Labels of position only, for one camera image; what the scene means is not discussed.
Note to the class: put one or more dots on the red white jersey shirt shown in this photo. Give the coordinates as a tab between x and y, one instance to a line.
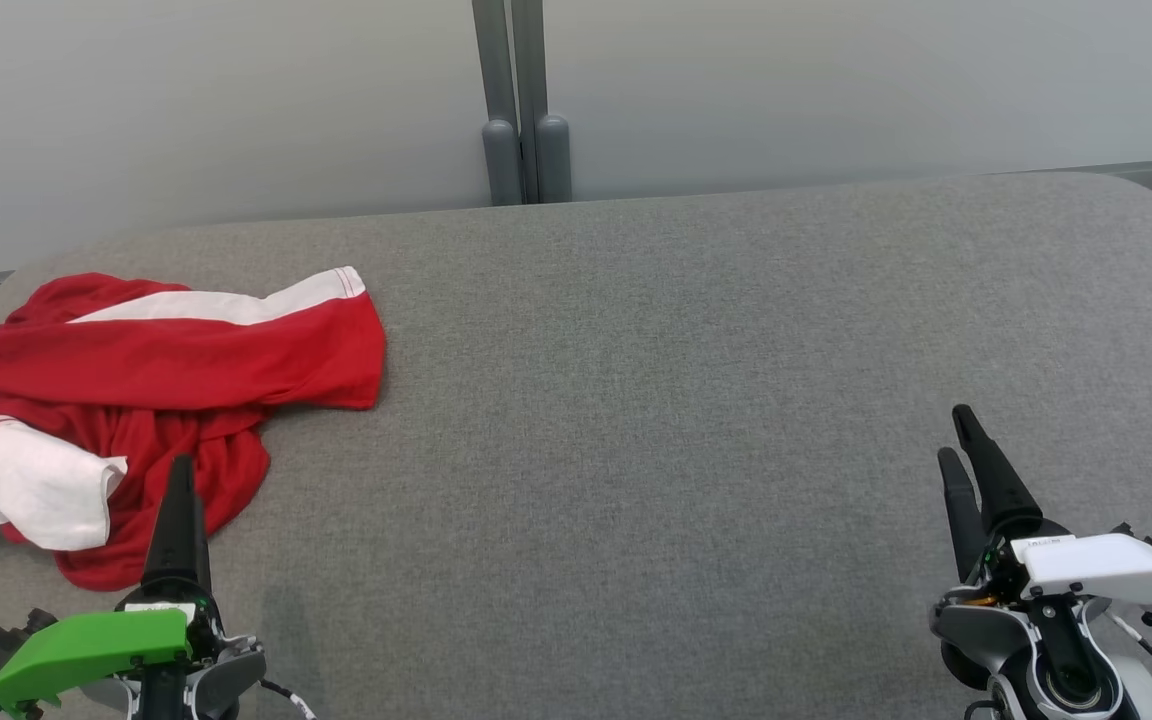
196	470
186	360

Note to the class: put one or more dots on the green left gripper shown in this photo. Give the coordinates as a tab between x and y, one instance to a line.
86	650

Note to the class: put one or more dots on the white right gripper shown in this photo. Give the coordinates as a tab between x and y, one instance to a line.
1096	565

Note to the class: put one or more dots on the grey fabric sofa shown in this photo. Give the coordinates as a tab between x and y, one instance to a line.
636	450

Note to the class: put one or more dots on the grey partition post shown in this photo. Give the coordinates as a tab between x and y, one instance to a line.
554	160
501	160

